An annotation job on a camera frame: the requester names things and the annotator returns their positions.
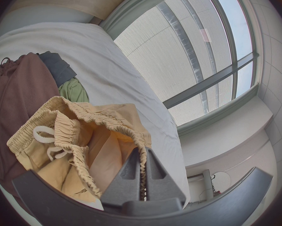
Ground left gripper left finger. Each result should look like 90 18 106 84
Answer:
100 147 142 209

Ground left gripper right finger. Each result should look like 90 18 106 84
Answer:
144 147 187 209

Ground tan shorts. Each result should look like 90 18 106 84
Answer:
7 96 153 203

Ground bed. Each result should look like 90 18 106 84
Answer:
0 0 191 211

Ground green garment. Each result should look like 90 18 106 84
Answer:
58 77 90 103

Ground window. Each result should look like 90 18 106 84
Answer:
113 0 260 128

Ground black garment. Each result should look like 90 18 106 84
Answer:
39 51 77 87

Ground brown shorts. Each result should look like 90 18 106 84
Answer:
0 52 61 197

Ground blue-green curtain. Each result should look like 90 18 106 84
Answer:
100 0 240 39

